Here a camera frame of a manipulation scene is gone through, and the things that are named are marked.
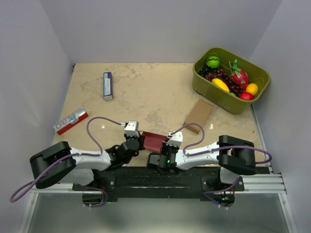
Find pink paper box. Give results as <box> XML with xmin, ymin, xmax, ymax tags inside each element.
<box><xmin>142</xmin><ymin>132</ymin><xmax>167</xmax><ymax>153</ymax></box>

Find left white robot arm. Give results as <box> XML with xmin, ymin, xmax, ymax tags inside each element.
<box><xmin>30</xmin><ymin>134</ymin><xmax>145</xmax><ymax>190</ymax></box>

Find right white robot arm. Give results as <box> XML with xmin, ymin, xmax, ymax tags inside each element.
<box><xmin>147</xmin><ymin>135</ymin><xmax>256</xmax><ymax>191</ymax></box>

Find brown cardboard box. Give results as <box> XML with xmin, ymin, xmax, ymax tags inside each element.
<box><xmin>183</xmin><ymin>100</ymin><xmax>214</xmax><ymax>127</ymax></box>

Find red white toothpaste box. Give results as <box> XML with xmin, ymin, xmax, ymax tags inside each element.
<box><xmin>53</xmin><ymin>108</ymin><xmax>88</xmax><ymax>135</ymax></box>

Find purple toothpaste box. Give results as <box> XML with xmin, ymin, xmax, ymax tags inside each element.
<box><xmin>103</xmin><ymin>72</ymin><xmax>113</xmax><ymax>100</ymax></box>

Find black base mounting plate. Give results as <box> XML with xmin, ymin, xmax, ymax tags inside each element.
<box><xmin>72</xmin><ymin>166</ymin><xmax>244</xmax><ymax>207</ymax></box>

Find yellow toy mango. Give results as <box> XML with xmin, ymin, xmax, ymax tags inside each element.
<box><xmin>211</xmin><ymin>78</ymin><xmax>230</xmax><ymax>93</ymax></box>

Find dark purple toy grapes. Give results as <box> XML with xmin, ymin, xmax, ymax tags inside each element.
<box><xmin>199</xmin><ymin>67</ymin><xmax>244</xmax><ymax>97</ymax></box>

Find olive green plastic bin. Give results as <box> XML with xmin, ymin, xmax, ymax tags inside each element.
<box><xmin>192</xmin><ymin>47</ymin><xmax>271</xmax><ymax>115</ymax></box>

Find red toy apple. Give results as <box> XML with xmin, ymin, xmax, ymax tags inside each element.
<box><xmin>239</xmin><ymin>92</ymin><xmax>254</xmax><ymax>101</ymax></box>

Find green toy watermelon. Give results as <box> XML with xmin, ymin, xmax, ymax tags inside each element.
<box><xmin>206</xmin><ymin>55</ymin><xmax>221</xmax><ymax>68</ymax></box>

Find red toy dragon fruit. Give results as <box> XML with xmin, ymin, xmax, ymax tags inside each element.
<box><xmin>229</xmin><ymin>59</ymin><xmax>249</xmax><ymax>90</ymax></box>

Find orange toy lemon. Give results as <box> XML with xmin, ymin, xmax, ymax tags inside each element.
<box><xmin>245</xmin><ymin>83</ymin><xmax>259</xmax><ymax>96</ymax></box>

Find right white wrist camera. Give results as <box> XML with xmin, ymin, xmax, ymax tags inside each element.
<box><xmin>165</xmin><ymin>131</ymin><xmax>183</xmax><ymax>148</ymax></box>

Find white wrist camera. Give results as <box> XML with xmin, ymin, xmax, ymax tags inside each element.
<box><xmin>165</xmin><ymin>131</ymin><xmax>183</xmax><ymax>148</ymax></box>
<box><xmin>124</xmin><ymin>121</ymin><xmax>139</xmax><ymax>137</ymax></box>

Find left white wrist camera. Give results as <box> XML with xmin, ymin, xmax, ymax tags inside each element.
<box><xmin>124</xmin><ymin>121</ymin><xmax>139</xmax><ymax>137</ymax></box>

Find aluminium frame rail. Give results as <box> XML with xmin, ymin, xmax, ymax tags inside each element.
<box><xmin>31</xmin><ymin>122</ymin><xmax>285</xmax><ymax>207</ymax></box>

